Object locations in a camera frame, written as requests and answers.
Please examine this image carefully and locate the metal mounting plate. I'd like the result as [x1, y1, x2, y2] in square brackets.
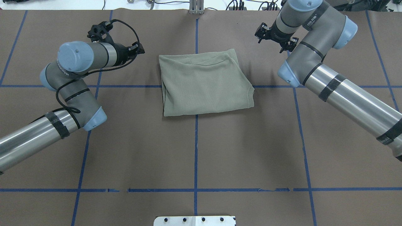
[153, 215, 236, 226]

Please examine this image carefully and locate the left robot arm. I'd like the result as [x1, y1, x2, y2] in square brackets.
[0, 19, 145, 174]

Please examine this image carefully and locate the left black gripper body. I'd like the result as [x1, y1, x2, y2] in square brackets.
[87, 21, 139, 67]

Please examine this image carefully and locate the olive green t-shirt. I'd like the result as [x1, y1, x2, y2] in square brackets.
[159, 49, 255, 117]

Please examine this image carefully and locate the aluminium frame post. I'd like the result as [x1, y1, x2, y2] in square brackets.
[189, 0, 205, 15]

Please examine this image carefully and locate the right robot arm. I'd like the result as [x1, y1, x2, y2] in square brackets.
[254, 0, 401, 161]

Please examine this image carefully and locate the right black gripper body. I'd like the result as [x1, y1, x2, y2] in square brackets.
[254, 23, 299, 53]

